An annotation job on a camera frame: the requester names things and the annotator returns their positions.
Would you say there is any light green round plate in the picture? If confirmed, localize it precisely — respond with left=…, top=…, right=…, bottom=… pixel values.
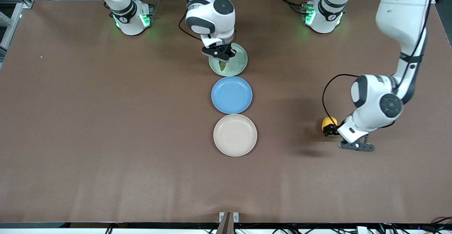
left=208, top=42, right=248, bottom=77

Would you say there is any blue round plate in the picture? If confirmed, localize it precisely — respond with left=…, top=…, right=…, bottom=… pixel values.
left=211, top=76, right=253, bottom=115

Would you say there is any beige round plate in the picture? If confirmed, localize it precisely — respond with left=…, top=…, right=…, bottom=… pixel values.
left=213, top=114, right=258, bottom=157

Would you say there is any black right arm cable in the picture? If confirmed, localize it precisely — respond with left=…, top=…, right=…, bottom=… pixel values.
left=178, top=1, right=204, bottom=43

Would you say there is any metal table edge bracket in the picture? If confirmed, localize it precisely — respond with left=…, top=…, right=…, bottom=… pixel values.
left=219, top=211, right=239, bottom=234

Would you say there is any silver aluminium frame post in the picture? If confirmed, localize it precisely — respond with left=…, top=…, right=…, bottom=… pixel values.
left=0, top=3, right=24, bottom=63

